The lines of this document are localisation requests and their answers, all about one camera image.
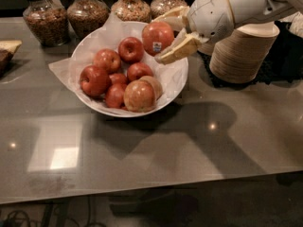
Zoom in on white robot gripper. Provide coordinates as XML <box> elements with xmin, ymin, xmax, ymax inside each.
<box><xmin>154</xmin><ymin>0</ymin><xmax>235</xmax><ymax>64</ymax></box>

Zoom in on red apple with sticker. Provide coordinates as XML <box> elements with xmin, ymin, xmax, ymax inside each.
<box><xmin>141</xmin><ymin>22</ymin><xmax>174</xmax><ymax>56</ymax></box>

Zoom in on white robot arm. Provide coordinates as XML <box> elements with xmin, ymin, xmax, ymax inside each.
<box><xmin>155</xmin><ymin>0</ymin><xmax>303</xmax><ymax>64</ymax></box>

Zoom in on top red apple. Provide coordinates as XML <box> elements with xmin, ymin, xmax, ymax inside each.
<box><xmin>118</xmin><ymin>37</ymin><xmax>144</xmax><ymax>64</ymax></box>

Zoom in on yellowish apple behind front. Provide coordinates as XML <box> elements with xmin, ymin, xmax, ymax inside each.
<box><xmin>140</xmin><ymin>76</ymin><xmax>163</xmax><ymax>98</ymax></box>

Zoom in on centre red apple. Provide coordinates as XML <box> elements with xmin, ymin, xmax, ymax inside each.
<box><xmin>127</xmin><ymin>62</ymin><xmax>153</xmax><ymax>81</ymax></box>

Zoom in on large yellowish front apple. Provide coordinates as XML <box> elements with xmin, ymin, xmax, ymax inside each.
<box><xmin>124</xmin><ymin>80</ymin><xmax>156</xmax><ymax>113</ymax></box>

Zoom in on upper left red apple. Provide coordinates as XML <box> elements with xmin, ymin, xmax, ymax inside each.
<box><xmin>93</xmin><ymin>48</ymin><xmax>121</xmax><ymax>74</ymax></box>

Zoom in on small middle red apple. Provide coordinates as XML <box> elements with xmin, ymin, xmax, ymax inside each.
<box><xmin>110</xmin><ymin>73</ymin><xmax>128</xmax><ymax>84</ymax></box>

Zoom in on white bowl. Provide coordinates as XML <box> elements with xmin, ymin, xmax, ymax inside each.
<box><xmin>70</xmin><ymin>20</ymin><xmax>189</xmax><ymax>118</ymax></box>

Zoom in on bottom dark red apple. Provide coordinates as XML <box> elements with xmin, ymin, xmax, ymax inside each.
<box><xmin>105</xmin><ymin>83</ymin><xmax>127</xmax><ymax>109</ymax></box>

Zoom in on far left red apple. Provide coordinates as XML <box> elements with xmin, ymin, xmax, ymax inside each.
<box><xmin>80</xmin><ymin>65</ymin><xmax>111</xmax><ymax>97</ymax></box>

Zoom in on rear stack paper bowls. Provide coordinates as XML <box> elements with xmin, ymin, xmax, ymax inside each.
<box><xmin>198</xmin><ymin>43</ymin><xmax>215</xmax><ymax>56</ymax></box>

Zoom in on stack paper bowls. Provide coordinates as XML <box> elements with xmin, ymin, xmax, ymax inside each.
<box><xmin>209</xmin><ymin>22</ymin><xmax>280</xmax><ymax>84</ymax></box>
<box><xmin>198</xmin><ymin>43</ymin><xmax>215</xmax><ymax>56</ymax></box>

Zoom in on glass cereal jar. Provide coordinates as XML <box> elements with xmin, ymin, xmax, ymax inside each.
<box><xmin>23</xmin><ymin>0</ymin><xmax>69</xmax><ymax>46</ymax></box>
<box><xmin>67</xmin><ymin>0</ymin><xmax>110</xmax><ymax>39</ymax></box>
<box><xmin>111</xmin><ymin>0</ymin><xmax>151</xmax><ymax>23</ymax></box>
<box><xmin>151</xmin><ymin>0</ymin><xmax>187</xmax><ymax>19</ymax></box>

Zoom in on white paper liner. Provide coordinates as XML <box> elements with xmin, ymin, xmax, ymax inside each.
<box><xmin>48</xmin><ymin>12</ymin><xmax>188</xmax><ymax>116</ymax></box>

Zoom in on front stack paper bowls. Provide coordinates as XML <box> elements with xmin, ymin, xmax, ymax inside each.
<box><xmin>209</xmin><ymin>22</ymin><xmax>280</xmax><ymax>84</ymax></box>

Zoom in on black mat under stacks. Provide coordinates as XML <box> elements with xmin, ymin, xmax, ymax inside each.
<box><xmin>199</xmin><ymin>21</ymin><xmax>303</xmax><ymax>88</ymax></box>

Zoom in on white plastic cutlery bundle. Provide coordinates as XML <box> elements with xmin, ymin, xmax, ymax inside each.
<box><xmin>280</xmin><ymin>12</ymin><xmax>303</xmax><ymax>35</ymax></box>

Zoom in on leftmost glass cereal jar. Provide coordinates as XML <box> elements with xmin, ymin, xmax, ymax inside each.
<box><xmin>23</xmin><ymin>0</ymin><xmax>69</xmax><ymax>46</ymax></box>

